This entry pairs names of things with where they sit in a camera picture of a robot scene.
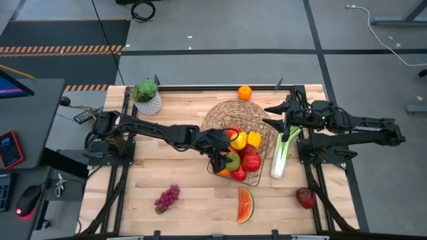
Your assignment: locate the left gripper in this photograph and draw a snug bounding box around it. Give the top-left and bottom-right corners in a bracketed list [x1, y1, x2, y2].
[195, 128, 240, 174]

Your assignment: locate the black computer mouse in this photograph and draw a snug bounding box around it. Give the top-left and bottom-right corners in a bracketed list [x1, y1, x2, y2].
[15, 184, 43, 218]

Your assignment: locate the white cable with plug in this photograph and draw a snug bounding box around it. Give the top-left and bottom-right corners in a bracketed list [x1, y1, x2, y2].
[345, 3, 427, 67]

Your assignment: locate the yellow cable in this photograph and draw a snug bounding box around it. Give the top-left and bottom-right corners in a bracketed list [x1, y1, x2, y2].
[0, 63, 36, 81]

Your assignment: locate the computer monitor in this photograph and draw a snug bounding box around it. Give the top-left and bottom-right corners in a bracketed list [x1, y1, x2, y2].
[0, 68, 35, 100]

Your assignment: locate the purple grape bunch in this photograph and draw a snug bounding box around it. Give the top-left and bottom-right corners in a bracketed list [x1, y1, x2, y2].
[153, 184, 181, 215]

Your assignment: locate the thin black floor cable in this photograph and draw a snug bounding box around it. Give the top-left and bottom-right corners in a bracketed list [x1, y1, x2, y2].
[90, 0, 127, 88]

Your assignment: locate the red tablet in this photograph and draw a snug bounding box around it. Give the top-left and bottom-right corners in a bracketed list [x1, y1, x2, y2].
[0, 129, 26, 171]

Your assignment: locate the watermelon slice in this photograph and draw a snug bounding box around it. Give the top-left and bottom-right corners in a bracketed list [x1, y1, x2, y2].
[237, 187, 255, 224]

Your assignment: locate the red tomato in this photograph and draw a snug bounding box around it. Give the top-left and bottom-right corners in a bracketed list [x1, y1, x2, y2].
[226, 125, 242, 138]

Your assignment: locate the grey desk leg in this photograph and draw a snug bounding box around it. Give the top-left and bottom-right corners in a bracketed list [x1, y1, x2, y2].
[370, 0, 427, 27]

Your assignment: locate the black keyboard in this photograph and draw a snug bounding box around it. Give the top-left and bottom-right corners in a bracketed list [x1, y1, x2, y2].
[0, 173, 14, 213]

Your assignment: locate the green pear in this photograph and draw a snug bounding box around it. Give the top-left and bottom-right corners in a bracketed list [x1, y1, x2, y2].
[224, 151, 242, 172]

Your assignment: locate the black aluminium rig frame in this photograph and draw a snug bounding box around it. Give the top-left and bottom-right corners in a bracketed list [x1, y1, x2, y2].
[76, 75, 361, 240]

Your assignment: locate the pale green celery stalk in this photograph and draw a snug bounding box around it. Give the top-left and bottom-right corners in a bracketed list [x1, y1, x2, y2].
[269, 125, 303, 180]

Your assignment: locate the silver carabiner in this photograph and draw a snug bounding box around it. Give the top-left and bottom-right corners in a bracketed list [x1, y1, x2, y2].
[54, 172, 67, 199]

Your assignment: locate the dark red bell pepper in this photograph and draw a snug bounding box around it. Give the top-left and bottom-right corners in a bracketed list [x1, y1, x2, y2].
[295, 187, 316, 210]

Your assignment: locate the black hazard-striped floor mat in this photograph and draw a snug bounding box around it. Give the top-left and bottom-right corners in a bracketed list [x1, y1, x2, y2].
[0, 18, 131, 93]

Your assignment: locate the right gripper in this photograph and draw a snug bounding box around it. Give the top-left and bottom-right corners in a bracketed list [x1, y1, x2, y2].
[262, 99, 315, 143]

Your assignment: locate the black cable coil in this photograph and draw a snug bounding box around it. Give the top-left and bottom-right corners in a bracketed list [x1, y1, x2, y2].
[130, 0, 157, 23]

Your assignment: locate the round orange fruit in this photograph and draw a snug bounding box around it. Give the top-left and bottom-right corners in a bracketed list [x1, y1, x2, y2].
[237, 85, 253, 101]

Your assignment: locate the round woven placemat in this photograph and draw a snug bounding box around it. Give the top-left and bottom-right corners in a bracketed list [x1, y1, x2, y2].
[199, 99, 276, 157]

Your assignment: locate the succulent in white patterned pot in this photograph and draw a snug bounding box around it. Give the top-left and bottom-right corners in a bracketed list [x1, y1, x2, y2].
[130, 78, 163, 117]

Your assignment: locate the grey metal foot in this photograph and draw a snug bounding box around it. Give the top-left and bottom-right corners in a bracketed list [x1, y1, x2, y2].
[406, 105, 427, 116]

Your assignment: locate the black power adapter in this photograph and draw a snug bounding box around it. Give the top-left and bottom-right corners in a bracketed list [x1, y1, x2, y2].
[73, 109, 97, 125]

